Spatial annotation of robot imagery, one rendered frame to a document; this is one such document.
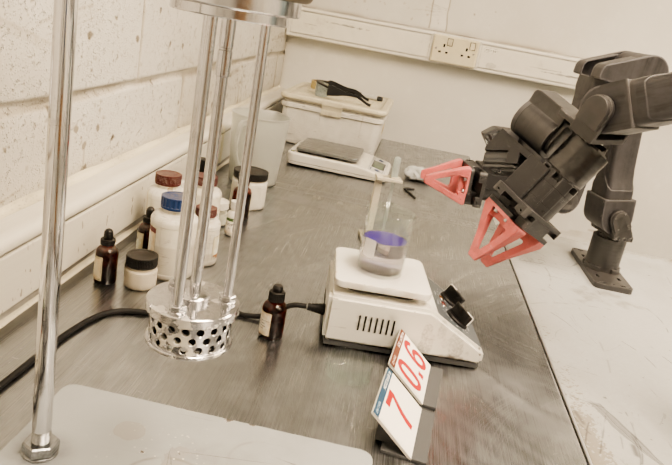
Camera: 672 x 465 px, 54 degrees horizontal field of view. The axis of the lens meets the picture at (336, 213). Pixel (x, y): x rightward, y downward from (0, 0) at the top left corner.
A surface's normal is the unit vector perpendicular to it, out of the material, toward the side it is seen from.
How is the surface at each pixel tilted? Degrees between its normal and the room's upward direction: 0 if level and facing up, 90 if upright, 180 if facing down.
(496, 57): 90
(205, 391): 0
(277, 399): 0
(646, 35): 90
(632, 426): 0
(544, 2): 90
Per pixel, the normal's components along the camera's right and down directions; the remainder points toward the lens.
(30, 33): 0.98, 0.20
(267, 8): 0.57, 0.33
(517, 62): -0.11, 0.27
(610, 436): 0.18, -0.94
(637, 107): -0.76, 0.11
